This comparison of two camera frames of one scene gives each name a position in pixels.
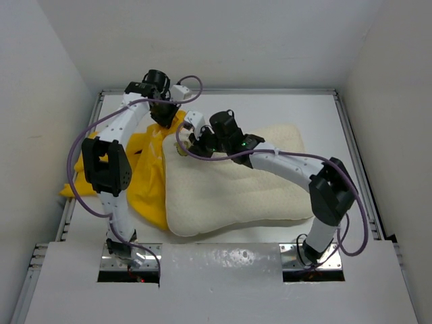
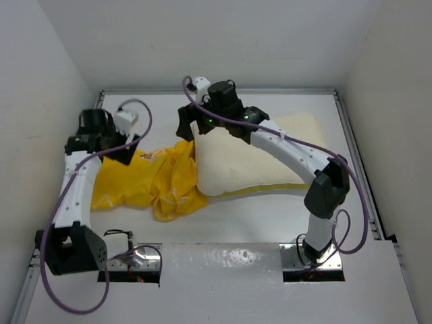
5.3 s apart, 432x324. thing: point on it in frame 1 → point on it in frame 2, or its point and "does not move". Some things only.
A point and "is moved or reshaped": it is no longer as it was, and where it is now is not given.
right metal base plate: x=290 y=262 does not move
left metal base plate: x=109 y=262 does not move
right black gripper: x=197 y=145 → x=187 y=115
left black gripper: x=167 y=121 → x=125 y=155
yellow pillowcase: x=145 y=194 is moved or reshaped
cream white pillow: x=204 y=193 is moved or reshaped
